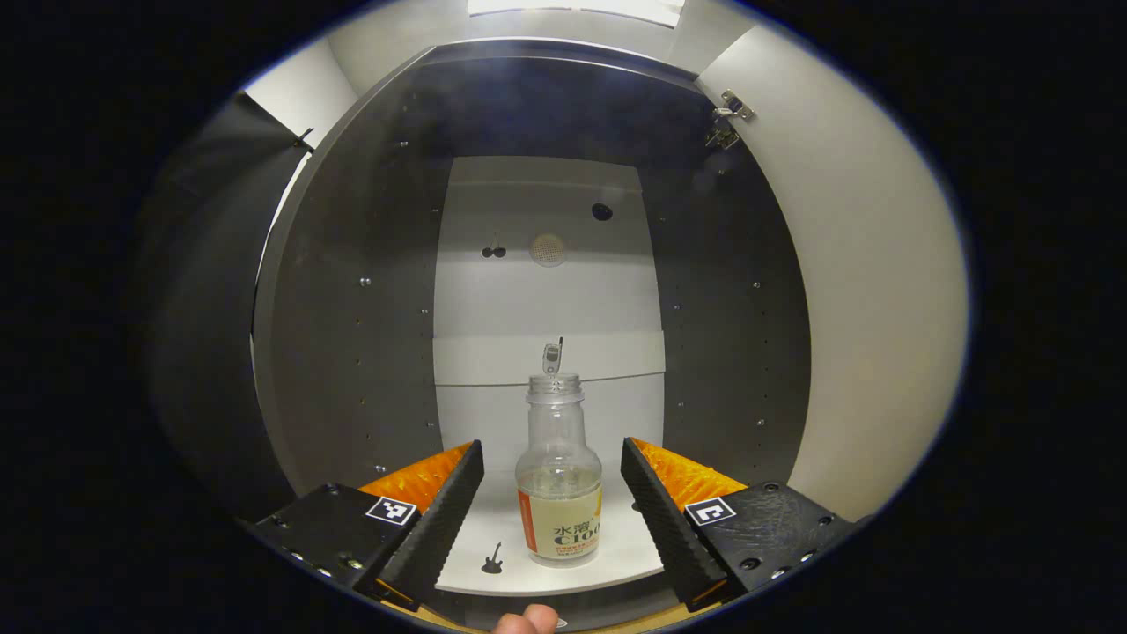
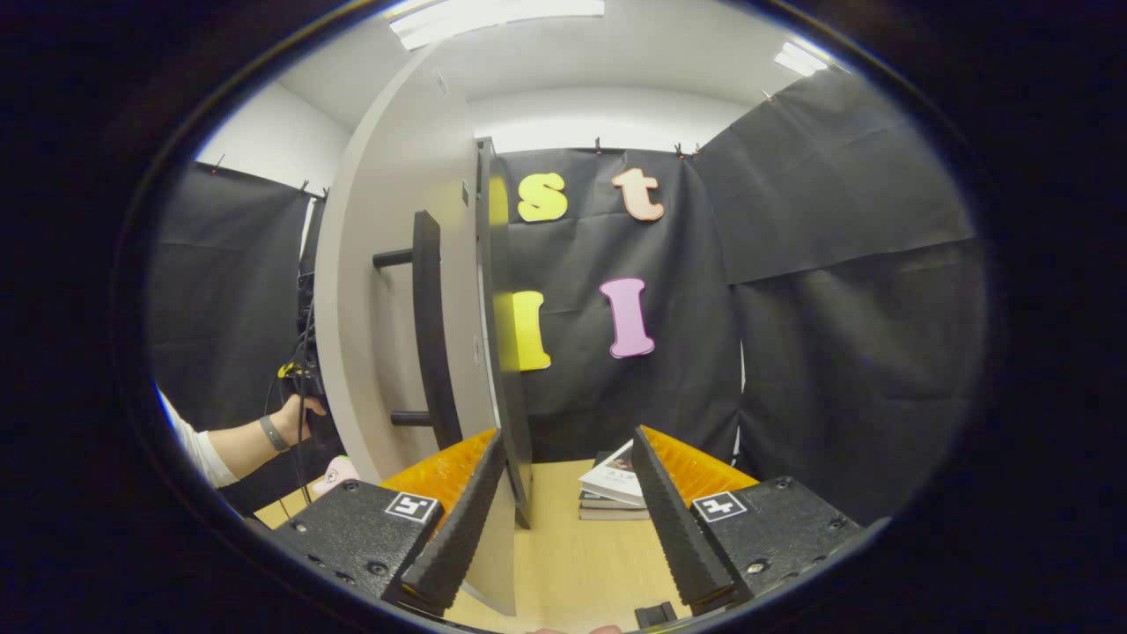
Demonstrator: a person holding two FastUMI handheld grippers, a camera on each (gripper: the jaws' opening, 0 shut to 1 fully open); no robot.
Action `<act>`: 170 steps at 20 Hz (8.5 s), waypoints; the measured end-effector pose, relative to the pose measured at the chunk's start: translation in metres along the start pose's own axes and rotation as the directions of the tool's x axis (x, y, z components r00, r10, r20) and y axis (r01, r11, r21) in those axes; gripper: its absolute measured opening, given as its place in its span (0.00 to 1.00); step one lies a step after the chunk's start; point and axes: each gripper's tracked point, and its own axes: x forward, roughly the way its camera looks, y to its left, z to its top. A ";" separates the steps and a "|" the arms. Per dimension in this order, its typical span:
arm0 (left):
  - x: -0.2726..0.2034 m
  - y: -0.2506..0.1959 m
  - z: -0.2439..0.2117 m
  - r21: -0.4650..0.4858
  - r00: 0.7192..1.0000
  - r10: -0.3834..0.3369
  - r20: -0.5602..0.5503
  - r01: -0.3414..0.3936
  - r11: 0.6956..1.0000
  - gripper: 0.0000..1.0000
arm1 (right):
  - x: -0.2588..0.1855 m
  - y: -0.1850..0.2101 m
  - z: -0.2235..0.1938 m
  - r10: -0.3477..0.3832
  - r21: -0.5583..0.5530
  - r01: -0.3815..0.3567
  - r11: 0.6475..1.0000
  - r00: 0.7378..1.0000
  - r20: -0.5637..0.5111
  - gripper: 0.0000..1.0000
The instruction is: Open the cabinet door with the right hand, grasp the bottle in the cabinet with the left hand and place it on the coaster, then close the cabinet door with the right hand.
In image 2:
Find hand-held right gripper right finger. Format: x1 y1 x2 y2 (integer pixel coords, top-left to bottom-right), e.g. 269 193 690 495
630 425 868 617

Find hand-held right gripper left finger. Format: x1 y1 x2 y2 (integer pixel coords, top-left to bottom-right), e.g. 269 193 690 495
271 429 509 617

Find beige cabinet door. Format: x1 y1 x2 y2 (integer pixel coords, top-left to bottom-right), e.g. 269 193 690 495
314 40 535 617

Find black door handle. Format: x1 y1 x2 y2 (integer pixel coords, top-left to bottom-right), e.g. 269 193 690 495
372 210 465 452

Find dark book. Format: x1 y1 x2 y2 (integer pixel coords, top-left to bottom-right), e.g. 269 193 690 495
579 490 650 513

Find white book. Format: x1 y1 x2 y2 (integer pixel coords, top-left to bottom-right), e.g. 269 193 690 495
578 440 648 508

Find small pink toy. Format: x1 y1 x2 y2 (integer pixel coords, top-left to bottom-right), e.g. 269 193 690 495
312 455 362 496

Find black backdrop cloth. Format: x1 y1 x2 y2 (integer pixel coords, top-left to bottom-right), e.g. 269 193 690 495
148 69 987 529

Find ceiling light panel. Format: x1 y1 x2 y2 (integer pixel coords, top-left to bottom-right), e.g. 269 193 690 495
387 0 607 51
773 40 833 78

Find black cable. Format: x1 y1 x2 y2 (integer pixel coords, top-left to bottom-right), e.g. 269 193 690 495
264 299 320 507

